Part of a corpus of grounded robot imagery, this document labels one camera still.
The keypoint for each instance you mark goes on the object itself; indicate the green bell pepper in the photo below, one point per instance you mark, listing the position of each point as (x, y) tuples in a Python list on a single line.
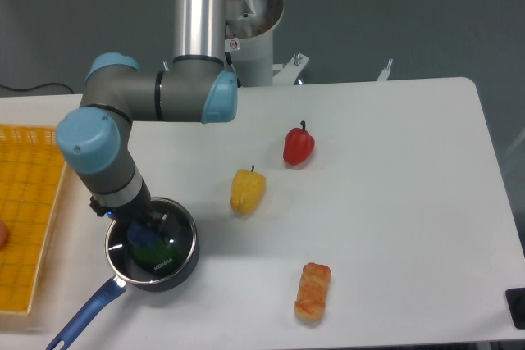
[(157, 259)]

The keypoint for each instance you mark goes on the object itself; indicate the dark pot blue handle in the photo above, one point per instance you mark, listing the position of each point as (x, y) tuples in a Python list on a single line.
[(104, 295)]

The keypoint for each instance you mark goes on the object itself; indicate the orange toy bread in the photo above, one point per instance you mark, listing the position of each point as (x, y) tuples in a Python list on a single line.
[(310, 302)]

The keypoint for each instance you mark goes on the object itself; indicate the white base frame with bolts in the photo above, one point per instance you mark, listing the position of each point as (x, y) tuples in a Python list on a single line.
[(287, 71)]

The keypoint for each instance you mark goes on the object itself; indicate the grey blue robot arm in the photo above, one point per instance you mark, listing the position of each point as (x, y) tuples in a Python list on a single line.
[(94, 137)]

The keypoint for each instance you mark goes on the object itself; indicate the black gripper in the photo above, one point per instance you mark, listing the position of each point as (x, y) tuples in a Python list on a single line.
[(136, 210)]

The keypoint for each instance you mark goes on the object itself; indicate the yellow woven basket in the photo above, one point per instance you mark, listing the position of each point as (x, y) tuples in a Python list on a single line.
[(32, 170)]

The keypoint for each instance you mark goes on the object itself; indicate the yellow bell pepper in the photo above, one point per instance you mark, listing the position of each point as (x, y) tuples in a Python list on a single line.
[(247, 190)]

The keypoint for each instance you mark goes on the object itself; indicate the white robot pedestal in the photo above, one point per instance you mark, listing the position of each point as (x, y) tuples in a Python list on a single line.
[(251, 23)]

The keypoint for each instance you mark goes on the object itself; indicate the glass pot lid blue knob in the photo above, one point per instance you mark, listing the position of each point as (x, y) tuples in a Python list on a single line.
[(182, 231)]

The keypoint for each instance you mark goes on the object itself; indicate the black device at table edge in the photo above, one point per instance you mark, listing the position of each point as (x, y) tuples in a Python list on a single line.
[(516, 301)]

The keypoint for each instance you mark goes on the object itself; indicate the red bell pepper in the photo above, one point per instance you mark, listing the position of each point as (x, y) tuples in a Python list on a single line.
[(298, 145)]

